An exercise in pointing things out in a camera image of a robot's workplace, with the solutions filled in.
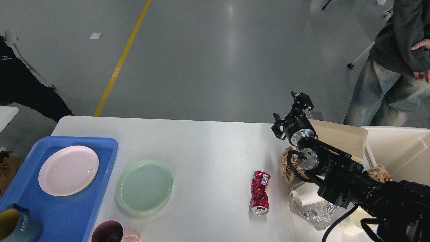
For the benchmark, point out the teal mug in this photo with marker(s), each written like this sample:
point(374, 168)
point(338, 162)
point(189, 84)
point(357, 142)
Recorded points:
point(17, 225)

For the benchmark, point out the pink plate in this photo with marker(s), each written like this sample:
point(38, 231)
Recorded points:
point(68, 171)

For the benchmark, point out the light green plate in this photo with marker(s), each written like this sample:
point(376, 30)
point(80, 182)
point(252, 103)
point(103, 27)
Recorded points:
point(144, 186)

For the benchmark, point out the blue plastic tray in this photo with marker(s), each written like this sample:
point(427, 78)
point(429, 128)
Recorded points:
point(67, 218)

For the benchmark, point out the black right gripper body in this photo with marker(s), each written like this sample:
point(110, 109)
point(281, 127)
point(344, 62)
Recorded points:
point(298, 128)

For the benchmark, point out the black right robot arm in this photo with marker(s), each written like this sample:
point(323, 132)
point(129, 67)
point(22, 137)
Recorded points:
point(393, 205)

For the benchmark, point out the pink mug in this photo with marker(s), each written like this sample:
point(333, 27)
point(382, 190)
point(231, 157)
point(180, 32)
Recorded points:
point(113, 231)

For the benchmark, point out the person in grey hoodie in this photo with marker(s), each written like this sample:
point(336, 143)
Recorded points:
point(395, 77)

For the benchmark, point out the white paper cup lower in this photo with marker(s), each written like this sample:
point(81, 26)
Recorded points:
point(357, 216)

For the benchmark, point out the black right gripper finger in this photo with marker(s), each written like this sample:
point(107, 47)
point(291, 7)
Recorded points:
point(277, 128)
point(302, 103)

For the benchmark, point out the white plastic bin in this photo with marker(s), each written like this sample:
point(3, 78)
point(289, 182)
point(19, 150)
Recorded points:
point(403, 151)

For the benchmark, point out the crushed red soda can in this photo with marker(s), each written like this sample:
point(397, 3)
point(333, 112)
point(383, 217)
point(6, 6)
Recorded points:
point(259, 204)

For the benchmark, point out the brown paper bag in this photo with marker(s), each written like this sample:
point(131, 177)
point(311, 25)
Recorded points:
point(349, 139)

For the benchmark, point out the white office chair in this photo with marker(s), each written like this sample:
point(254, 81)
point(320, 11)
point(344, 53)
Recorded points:
point(387, 15)

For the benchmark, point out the crumpled clear plastic wrap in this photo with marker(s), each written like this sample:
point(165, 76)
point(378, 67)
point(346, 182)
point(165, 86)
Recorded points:
point(320, 215)

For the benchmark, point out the person in black clothes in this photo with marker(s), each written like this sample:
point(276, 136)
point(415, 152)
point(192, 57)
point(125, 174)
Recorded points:
point(23, 87)

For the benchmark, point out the white paper cup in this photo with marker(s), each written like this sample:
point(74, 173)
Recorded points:
point(357, 216)
point(306, 195)

